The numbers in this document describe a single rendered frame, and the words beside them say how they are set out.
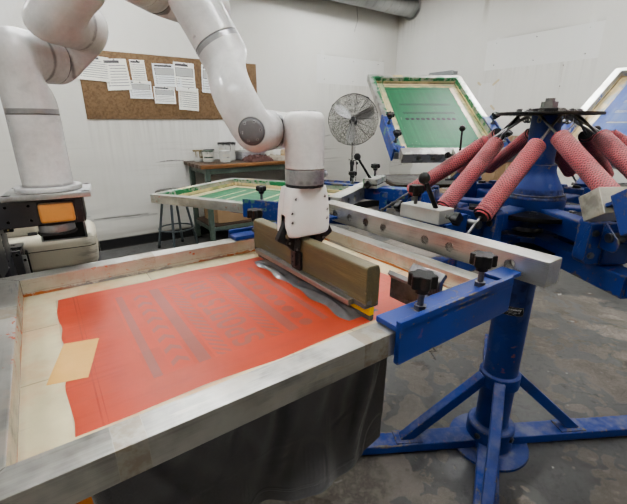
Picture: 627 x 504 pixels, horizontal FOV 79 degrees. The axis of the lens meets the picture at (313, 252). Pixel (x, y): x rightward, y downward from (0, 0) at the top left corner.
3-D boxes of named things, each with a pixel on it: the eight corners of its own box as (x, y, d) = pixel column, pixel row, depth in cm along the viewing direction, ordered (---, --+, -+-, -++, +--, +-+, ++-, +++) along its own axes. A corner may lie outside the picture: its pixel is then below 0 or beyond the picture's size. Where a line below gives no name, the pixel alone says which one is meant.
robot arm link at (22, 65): (-13, 114, 75) (-37, 21, 70) (43, 115, 87) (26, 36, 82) (30, 113, 73) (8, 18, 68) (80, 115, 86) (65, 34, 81)
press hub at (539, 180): (507, 501, 136) (597, 91, 93) (420, 432, 166) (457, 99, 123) (558, 450, 157) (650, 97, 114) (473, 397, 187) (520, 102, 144)
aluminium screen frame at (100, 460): (-46, 561, 30) (-61, 526, 28) (0, 296, 75) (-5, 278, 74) (505, 302, 73) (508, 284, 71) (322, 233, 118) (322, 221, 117)
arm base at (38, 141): (21, 185, 89) (4, 115, 84) (83, 181, 95) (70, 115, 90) (9, 196, 76) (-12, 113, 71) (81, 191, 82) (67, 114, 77)
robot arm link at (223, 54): (208, 59, 74) (263, 157, 78) (174, 46, 62) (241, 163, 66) (243, 33, 72) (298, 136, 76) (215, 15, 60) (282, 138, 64)
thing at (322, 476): (152, 677, 54) (99, 443, 41) (146, 650, 57) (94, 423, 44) (384, 502, 79) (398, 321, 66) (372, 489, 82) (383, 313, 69)
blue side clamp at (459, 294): (397, 366, 55) (401, 323, 53) (373, 350, 59) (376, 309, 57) (508, 310, 72) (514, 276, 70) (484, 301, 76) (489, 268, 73)
